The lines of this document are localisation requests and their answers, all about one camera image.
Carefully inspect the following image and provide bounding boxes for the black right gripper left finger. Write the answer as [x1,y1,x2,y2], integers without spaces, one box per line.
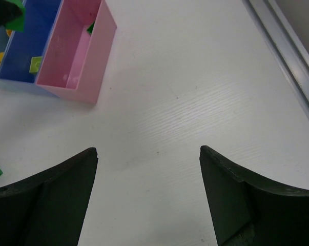
[0,147,98,246]

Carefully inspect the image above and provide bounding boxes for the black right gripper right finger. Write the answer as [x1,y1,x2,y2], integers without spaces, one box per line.
[199,146,309,245]

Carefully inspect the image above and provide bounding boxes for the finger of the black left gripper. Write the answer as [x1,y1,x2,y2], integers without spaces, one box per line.
[0,1,14,26]

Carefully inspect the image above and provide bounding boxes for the dark green sloped lego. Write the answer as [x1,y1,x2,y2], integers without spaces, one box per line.
[5,0,26,32]

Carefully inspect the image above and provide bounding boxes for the pale green lego tile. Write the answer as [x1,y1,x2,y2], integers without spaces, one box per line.
[29,56,43,74]

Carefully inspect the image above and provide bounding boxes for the green numbered lego cube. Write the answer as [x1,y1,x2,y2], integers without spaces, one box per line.
[87,22,95,35]

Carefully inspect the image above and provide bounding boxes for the purple blue container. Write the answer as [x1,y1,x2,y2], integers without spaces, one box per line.
[0,1,61,97]

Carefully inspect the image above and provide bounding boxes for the pink container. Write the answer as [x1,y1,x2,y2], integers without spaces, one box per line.
[36,1,117,104]

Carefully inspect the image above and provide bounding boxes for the aluminium rail right side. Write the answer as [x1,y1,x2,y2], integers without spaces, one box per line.
[243,1,309,117]

